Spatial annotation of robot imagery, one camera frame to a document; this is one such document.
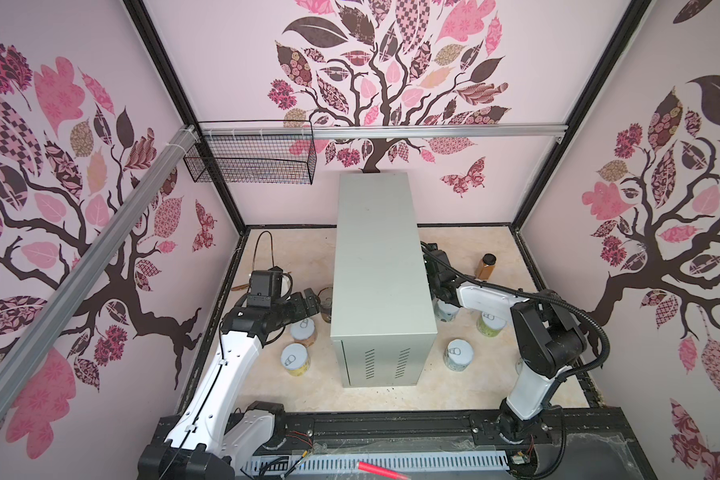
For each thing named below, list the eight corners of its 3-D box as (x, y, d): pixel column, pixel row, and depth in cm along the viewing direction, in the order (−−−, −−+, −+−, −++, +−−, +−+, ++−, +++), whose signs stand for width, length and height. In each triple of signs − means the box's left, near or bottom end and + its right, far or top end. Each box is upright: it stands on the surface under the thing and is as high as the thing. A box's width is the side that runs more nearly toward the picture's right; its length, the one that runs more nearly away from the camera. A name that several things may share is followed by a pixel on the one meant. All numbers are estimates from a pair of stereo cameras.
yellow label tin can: (282, 376, 84) (277, 370, 80) (287, 349, 89) (282, 342, 85) (307, 376, 84) (304, 370, 80) (311, 349, 89) (308, 342, 85)
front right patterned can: (445, 371, 86) (450, 364, 81) (441, 346, 90) (445, 338, 86) (470, 371, 86) (476, 364, 81) (464, 346, 90) (470, 338, 86)
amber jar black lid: (477, 282, 106) (485, 264, 98) (473, 270, 109) (482, 253, 101) (489, 282, 106) (498, 264, 98) (485, 270, 109) (494, 253, 101)
